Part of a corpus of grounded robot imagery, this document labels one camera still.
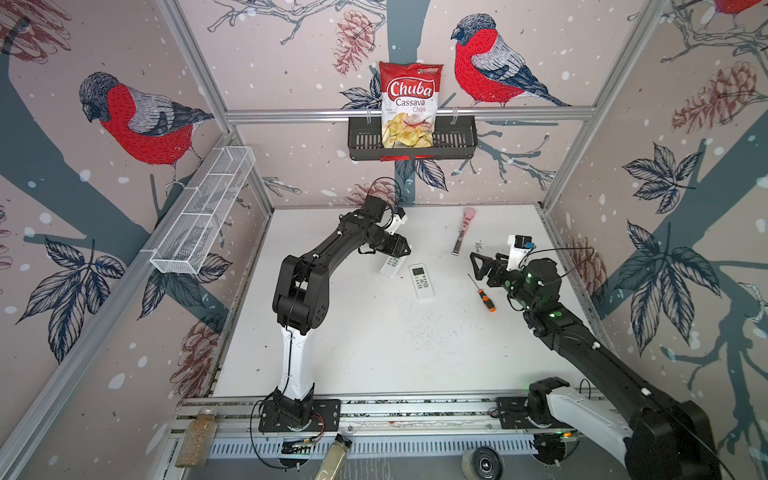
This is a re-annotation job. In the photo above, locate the orange black screwdriver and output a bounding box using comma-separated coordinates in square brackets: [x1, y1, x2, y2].
[469, 274, 496, 312]

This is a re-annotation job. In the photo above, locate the black wire basket shelf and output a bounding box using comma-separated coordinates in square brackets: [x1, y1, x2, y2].
[347, 115, 478, 161]

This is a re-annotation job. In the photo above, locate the brown grain filled bottle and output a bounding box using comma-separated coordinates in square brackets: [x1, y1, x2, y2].
[175, 407, 218, 468]

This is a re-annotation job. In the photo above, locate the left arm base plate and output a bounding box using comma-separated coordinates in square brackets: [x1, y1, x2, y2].
[254, 390, 341, 433]

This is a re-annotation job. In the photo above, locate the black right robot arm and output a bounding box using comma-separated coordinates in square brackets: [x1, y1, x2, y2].
[470, 253, 722, 479]

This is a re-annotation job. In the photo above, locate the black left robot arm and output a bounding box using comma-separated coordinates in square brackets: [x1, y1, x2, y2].
[272, 195, 411, 402]

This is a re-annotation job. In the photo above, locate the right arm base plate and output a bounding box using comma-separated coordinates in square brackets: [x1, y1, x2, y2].
[495, 396, 574, 432]

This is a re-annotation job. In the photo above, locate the white remote control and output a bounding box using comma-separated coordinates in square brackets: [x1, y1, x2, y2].
[408, 264, 435, 301]
[380, 256, 405, 278]

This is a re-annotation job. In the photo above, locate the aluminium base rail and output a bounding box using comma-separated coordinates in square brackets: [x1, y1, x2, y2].
[168, 390, 586, 463]

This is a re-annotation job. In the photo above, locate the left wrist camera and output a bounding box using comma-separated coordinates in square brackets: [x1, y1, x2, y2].
[385, 207, 407, 235]

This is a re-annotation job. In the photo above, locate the red cassava chips bag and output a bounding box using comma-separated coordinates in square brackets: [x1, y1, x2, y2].
[379, 62, 443, 148]

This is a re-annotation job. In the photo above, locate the beige grain filled bottle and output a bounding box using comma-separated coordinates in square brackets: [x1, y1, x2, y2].
[314, 434, 353, 480]

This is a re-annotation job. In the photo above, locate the white mesh wire tray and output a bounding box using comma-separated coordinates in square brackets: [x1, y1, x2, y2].
[151, 146, 255, 275]

